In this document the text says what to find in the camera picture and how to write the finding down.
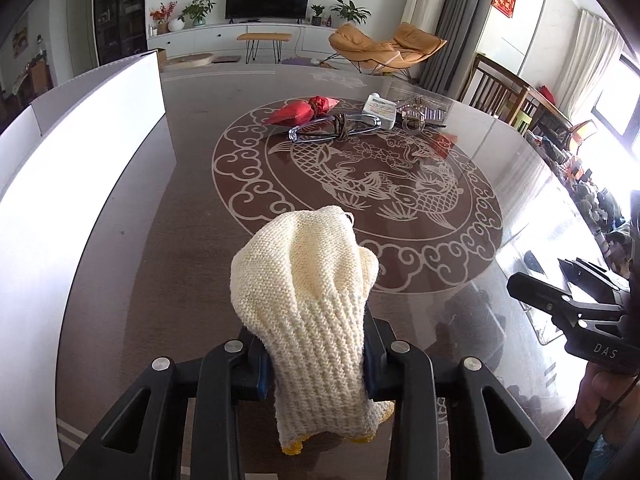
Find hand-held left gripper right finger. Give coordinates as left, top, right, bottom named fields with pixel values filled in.
left=362, top=305, right=573, bottom=480

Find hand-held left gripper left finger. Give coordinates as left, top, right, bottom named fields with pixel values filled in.
left=55, top=325, right=273, bottom=480

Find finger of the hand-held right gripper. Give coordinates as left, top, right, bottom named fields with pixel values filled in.
left=506, top=272, right=626, bottom=331
left=557, top=258, right=632, bottom=293

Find cream knit glove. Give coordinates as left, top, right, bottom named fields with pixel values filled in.
left=230, top=205, right=396, bottom=457

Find white plastic bottle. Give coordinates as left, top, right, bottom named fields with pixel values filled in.
left=361, top=94, right=398, bottom=131

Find brown rope coil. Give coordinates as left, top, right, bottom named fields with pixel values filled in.
left=331, top=111, right=351, bottom=142

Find red pouch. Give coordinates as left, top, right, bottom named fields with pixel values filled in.
left=263, top=95, right=341, bottom=127

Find large white cardboard box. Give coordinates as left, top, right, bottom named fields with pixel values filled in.
left=0, top=51, right=173, bottom=341

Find person's right hand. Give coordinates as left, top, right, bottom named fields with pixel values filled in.
left=575, top=362, right=640, bottom=429

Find cluttered wooden sideboard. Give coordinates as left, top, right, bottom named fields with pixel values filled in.
left=525, top=87, right=636, bottom=266

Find person's blue clothing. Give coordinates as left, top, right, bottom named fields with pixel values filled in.
left=582, top=427, right=640, bottom=480

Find beige window curtain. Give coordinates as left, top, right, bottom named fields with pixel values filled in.
left=552, top=10, right=626, bottom=121

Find wooden chair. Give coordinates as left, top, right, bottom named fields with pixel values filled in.
left=459, top=54, right=531, bottom=126

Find grey curtain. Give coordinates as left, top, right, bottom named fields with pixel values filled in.
left=417, top=0, right=493, bottom=96

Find orange lounge chair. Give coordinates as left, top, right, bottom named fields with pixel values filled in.
left=327, top=22, right=448, bottom=78

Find large leafy potted plant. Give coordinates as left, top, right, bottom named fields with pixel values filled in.
left=330, top=0, right=372, bottom=26

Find wooden bench with hairpin legs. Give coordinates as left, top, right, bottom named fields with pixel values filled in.
left=236, top=32, right=292, bottom=64

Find white television cabinet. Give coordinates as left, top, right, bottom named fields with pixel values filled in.
left=147, top=22, right=351, bottom=61

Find green potted plant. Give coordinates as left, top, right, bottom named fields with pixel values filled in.
left=179, top=0, right=216, bottom=27

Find red flowers in vase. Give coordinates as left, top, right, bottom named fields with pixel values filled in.
left=149, top=1, right=178, bottom=35

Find black flat television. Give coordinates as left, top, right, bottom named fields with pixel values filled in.
left=226, top=0, right=310, bottom=22

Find white door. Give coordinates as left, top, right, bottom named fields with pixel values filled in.
left=66, top=0, right=96, bottom=76

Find dark glass display cabinet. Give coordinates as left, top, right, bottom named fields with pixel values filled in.
left=92, top=0, right=148, bottom=66

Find framed wall painting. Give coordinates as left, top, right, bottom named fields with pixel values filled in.
left=11, top=25, right=31, bottom=58

